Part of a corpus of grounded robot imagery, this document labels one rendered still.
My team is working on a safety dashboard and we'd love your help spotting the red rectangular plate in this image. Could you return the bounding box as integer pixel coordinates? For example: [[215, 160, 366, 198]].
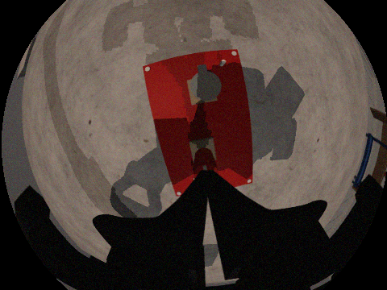
[[143, 49, 252, 197]]

